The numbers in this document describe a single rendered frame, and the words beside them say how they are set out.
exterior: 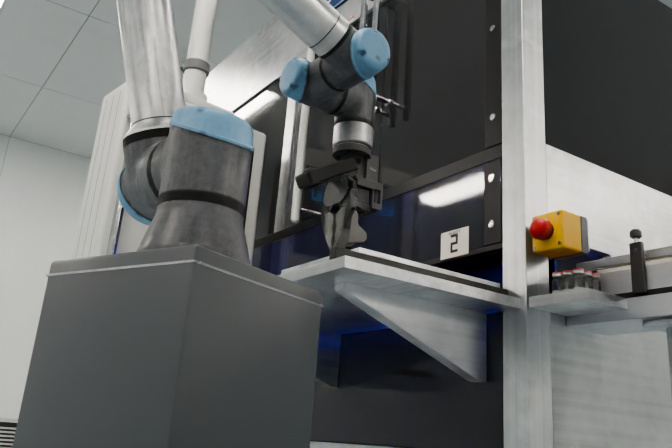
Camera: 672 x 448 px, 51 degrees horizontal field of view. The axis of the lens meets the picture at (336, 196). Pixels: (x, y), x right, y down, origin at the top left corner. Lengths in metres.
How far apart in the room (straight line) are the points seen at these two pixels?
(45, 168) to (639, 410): 5.93
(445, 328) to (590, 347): 0.30
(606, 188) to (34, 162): 5.80
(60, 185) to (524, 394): 5.88
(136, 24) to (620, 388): 1.13
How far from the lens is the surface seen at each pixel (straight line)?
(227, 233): 0.91
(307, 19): 1.16
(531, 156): 1.47
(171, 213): 0.92
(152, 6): 1.16
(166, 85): 1.12
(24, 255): 6.67
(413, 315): 1.30
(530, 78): 1.55
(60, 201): 6.83
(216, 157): 0.93
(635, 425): 1.59
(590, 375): 1.49
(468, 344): 1.39
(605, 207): 1.63
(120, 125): 2.09
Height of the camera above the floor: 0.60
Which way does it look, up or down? 19 degrees up
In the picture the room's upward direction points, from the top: 4 degrees clockwise
